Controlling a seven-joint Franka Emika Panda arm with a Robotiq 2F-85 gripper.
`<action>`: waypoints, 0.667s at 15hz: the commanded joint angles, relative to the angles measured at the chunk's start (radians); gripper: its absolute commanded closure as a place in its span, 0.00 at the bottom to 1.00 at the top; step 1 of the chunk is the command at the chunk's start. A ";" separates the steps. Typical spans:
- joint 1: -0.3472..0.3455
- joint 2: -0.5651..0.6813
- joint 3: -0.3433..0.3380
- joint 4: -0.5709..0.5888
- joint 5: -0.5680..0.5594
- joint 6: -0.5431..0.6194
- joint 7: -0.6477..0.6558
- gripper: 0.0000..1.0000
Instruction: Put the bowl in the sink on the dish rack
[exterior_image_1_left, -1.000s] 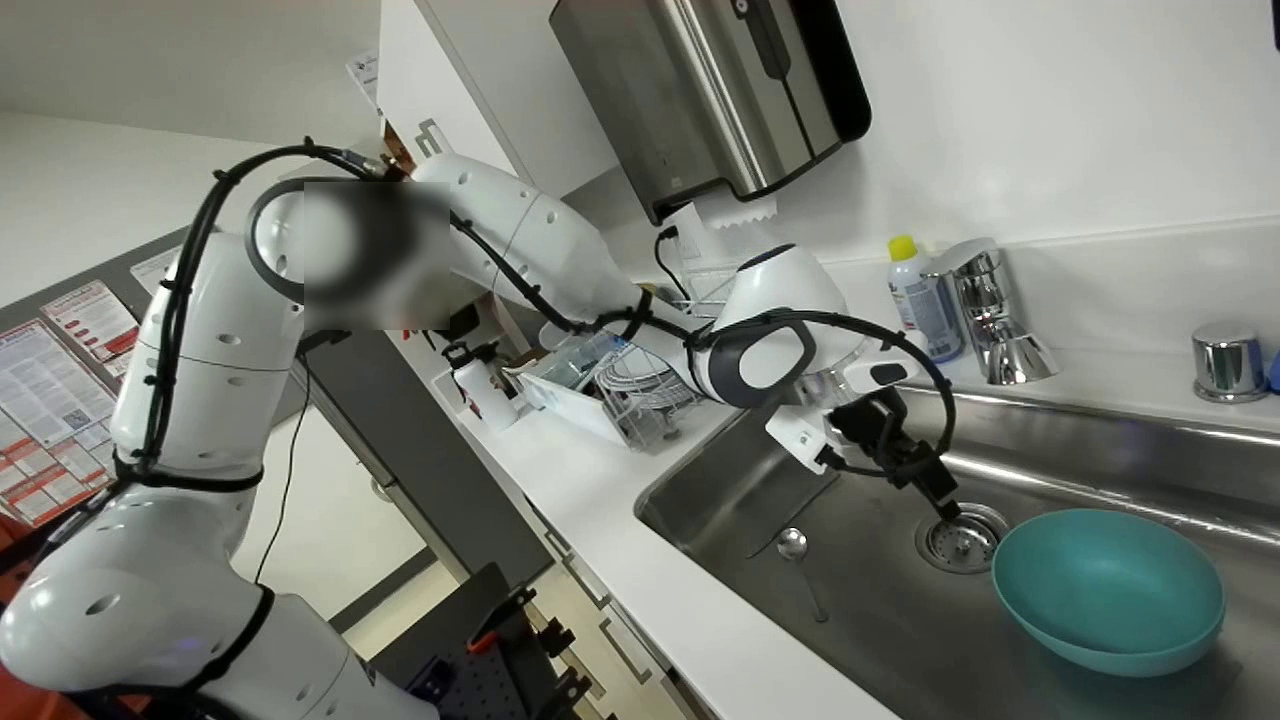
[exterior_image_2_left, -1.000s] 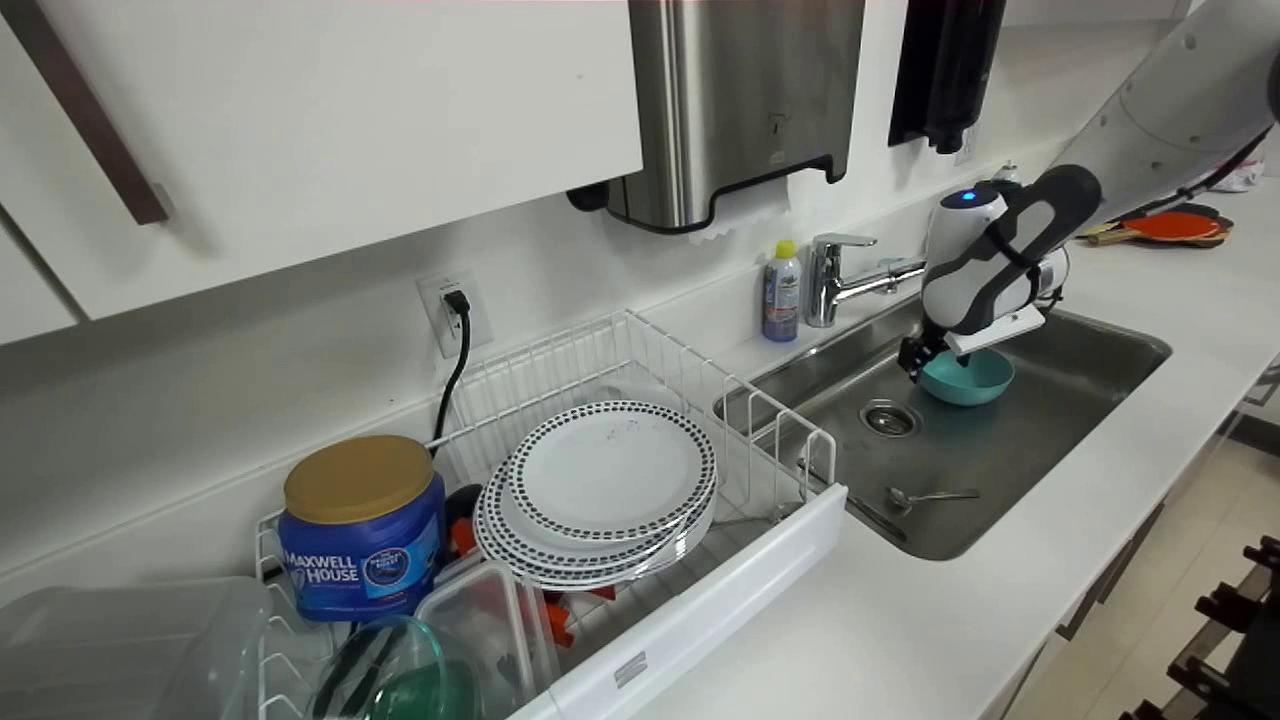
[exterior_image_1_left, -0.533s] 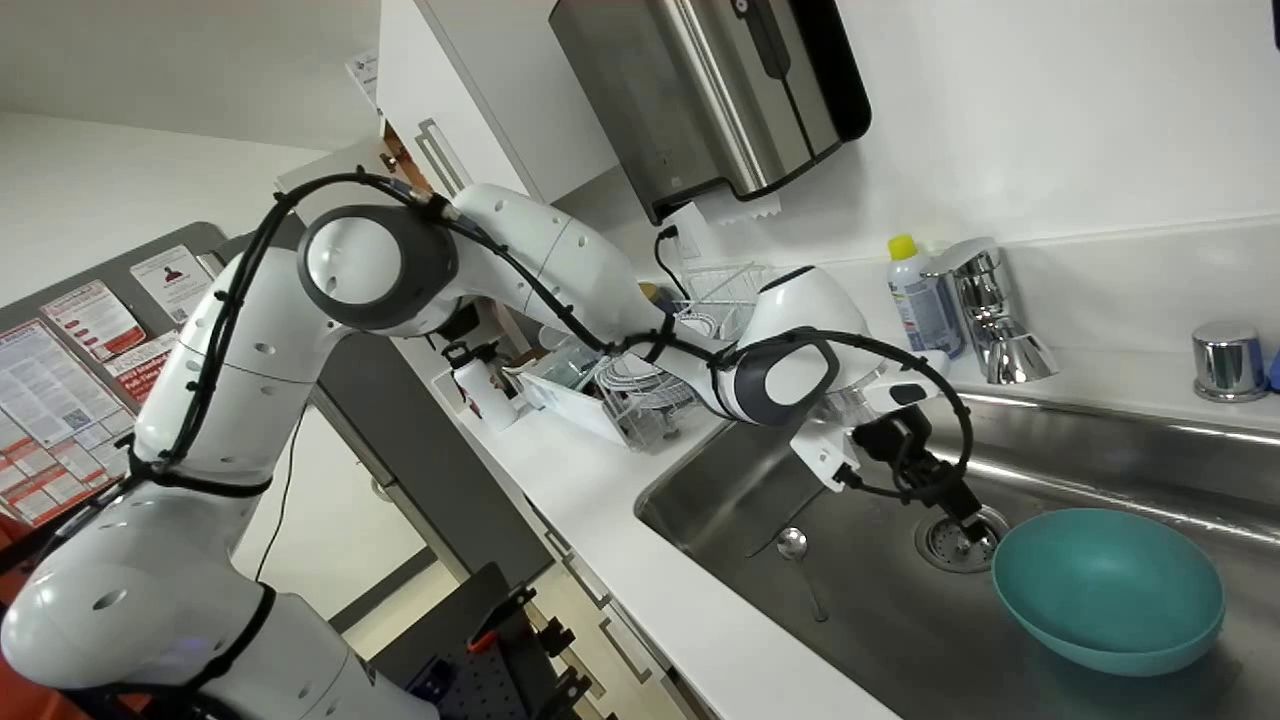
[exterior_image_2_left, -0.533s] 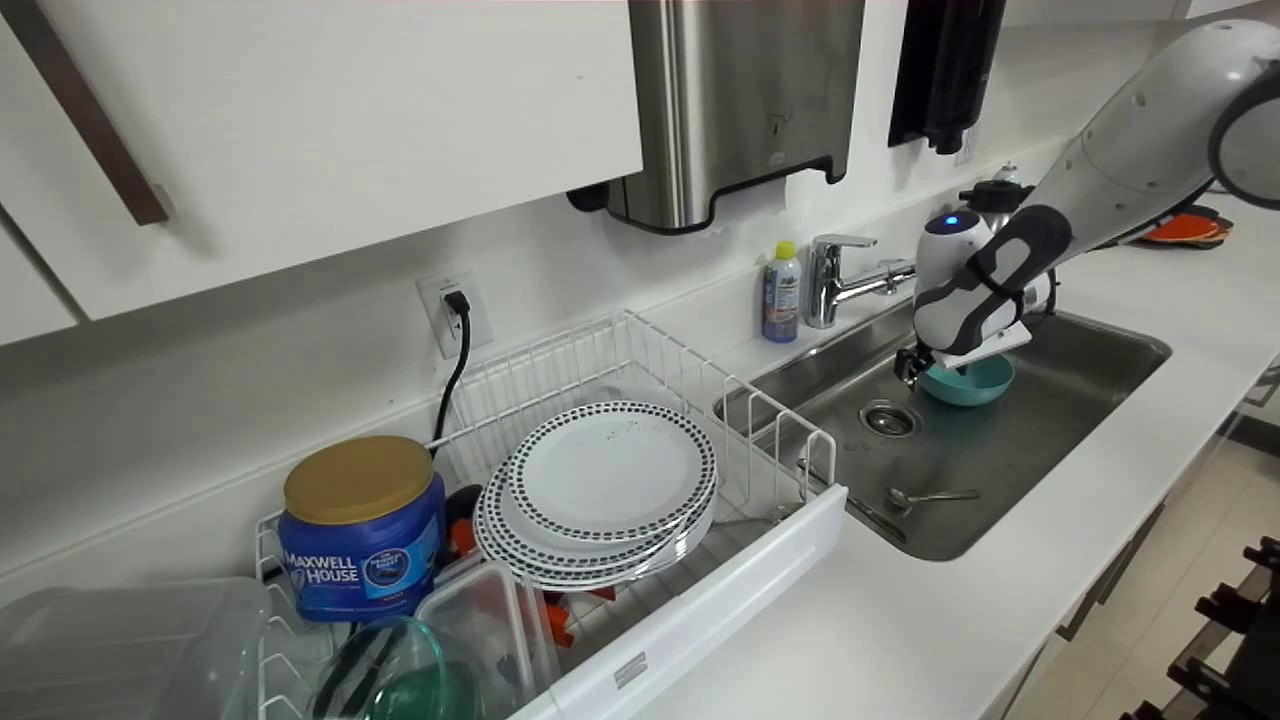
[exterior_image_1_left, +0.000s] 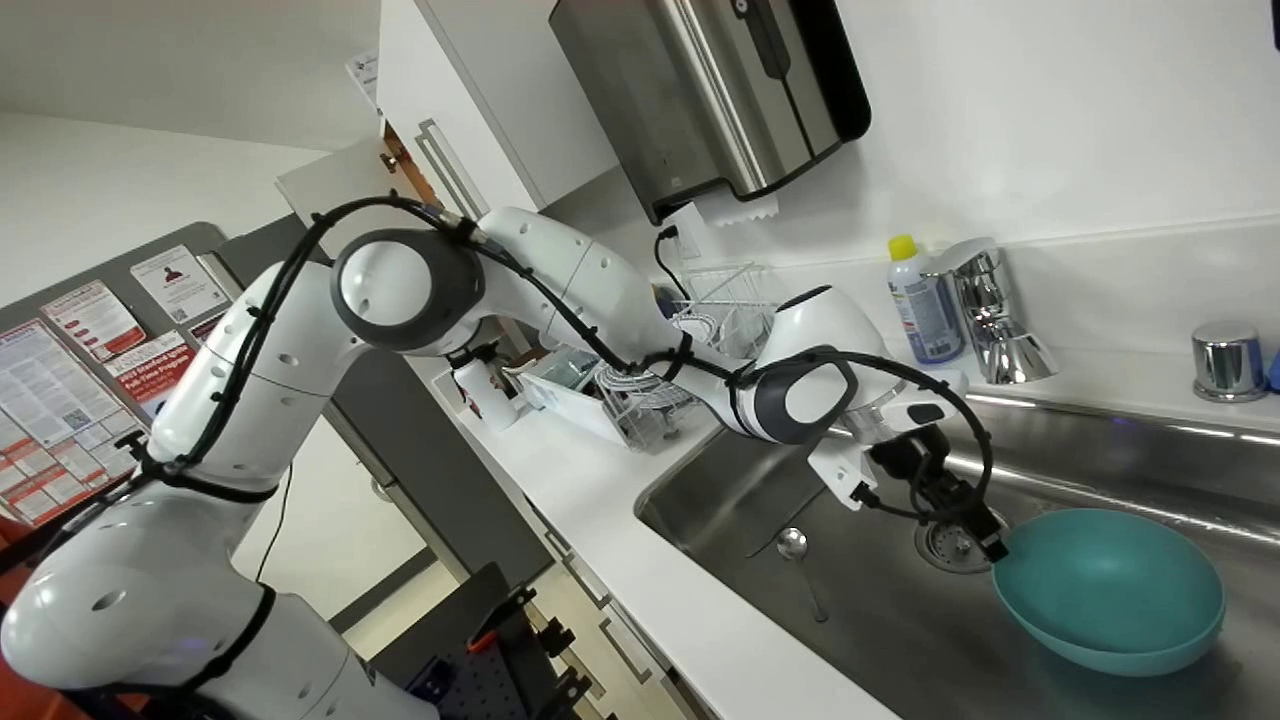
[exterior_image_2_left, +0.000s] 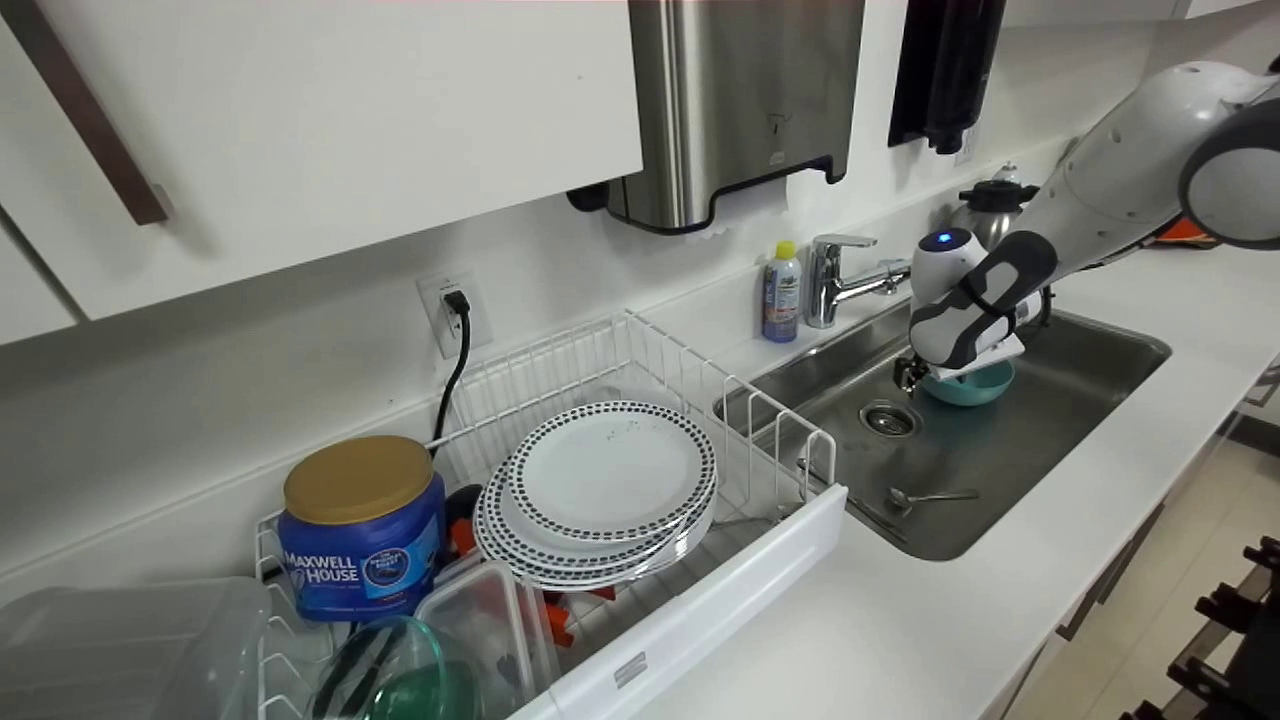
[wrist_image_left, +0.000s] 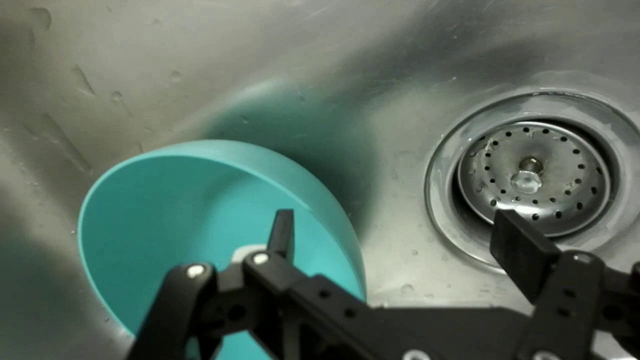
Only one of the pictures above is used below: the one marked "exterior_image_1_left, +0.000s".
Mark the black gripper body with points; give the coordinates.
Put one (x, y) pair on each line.
(912, 470)

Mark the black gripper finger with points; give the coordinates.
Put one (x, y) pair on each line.
(953, 526)
(981, 512)

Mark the teal bowl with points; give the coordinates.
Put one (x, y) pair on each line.
(1106, 584)

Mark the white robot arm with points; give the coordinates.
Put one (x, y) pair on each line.
(252, 375)

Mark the round sink drain strainer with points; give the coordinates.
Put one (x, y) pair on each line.
(945, 554)

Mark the stainless steel sink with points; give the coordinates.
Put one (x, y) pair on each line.
(825, 627)

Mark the metal spoon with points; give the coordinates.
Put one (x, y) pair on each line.
(795, 543)

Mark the blue soap bottle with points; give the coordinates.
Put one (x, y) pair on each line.
(925, 312)

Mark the chrome faucet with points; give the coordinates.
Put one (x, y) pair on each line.
(993, 312)

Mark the chrome faucet knob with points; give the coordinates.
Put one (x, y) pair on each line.
(1224, 366)

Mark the clear plastic container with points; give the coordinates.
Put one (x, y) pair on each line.
(566, 407)

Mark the base cabinet with drawers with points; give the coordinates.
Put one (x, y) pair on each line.
(585, 627)

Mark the steel paper towel dispenser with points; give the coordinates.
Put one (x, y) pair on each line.
(707, 92)

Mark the black equipment stand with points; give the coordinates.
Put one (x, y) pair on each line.
(466, 664)

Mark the white sheet black figure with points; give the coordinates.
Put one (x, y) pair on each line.
(181, 283)

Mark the red white poster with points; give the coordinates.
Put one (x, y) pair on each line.
(150, 369)
(91, 321)

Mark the large red poster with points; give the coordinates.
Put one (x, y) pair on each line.
(53, 426)

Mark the white wall cabinet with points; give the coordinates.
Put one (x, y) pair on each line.
(452, 83)

